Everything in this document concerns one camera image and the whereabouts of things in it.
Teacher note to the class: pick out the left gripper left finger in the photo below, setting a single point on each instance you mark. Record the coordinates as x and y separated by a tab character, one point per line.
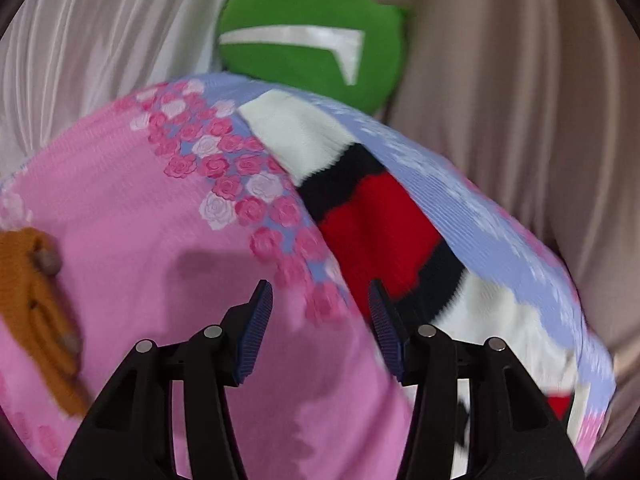
127	433

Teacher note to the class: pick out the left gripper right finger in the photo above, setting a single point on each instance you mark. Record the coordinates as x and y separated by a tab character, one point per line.
514	433

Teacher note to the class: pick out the white red black knit sweater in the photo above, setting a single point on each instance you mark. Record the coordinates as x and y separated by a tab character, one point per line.
393	212

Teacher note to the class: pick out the orange knit glove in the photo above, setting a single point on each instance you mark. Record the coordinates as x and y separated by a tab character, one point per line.
37	317

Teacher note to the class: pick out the pink floral bed quilt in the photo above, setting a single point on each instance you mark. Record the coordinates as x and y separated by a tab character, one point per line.
167	210

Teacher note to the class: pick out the beige curtain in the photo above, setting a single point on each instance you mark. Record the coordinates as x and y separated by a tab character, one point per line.
537	102

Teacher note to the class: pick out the silver satin curtain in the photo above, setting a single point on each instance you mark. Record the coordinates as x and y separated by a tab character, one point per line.
63	59

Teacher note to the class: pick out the green round cushion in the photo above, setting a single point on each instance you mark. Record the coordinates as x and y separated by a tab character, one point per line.
352	51

